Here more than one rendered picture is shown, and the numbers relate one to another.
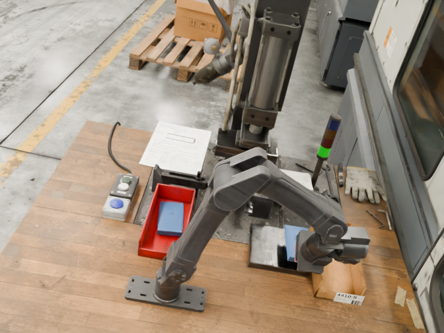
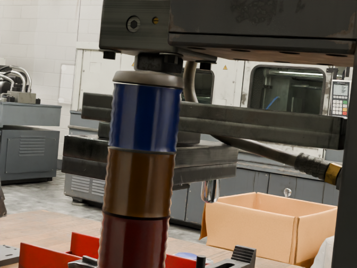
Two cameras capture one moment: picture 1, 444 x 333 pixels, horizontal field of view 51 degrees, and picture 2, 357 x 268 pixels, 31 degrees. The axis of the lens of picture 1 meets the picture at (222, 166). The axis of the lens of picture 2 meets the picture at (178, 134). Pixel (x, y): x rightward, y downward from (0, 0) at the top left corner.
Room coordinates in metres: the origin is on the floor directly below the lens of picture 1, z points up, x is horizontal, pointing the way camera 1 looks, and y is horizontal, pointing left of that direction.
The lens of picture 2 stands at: (1.51, -0.61, 1.18)
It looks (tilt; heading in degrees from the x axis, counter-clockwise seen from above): 3 degrees down; 121
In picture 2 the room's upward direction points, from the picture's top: 6 degrees clockwise
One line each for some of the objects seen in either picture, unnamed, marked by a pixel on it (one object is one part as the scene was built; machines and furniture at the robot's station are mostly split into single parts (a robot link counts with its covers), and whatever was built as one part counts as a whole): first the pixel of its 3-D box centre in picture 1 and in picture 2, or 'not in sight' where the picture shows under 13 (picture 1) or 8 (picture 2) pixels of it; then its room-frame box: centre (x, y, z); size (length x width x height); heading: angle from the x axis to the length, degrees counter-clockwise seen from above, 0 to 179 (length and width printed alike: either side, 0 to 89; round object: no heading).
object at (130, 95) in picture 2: (333, 122); (145, 117); (1.31, -0.32, 1.17); 0.04 x 0.04 x 0.03
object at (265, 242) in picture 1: (278, 248); not in sight; (0.98, -0.21, 0.91); 0.17 x 0.16 x 0.02; 92
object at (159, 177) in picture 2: (330, 132); (139, 180); (1.31, -0.32, 1.14); 0.04 x 0.04 x 0.03
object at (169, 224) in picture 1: (170, 216); not in sight; (1.02, 0.12, 0.92); 0.15 x 0.07 x 0.03; 8
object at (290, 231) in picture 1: (299, 242); not in sight; (0.95, -0.25, 0.97); 0.15 x 0.07 x 0.03; 4
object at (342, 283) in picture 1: (335, 259); not in sight; (0.96, -0.37, 0.93); 0.25 x 0.13 x 0.08; 2
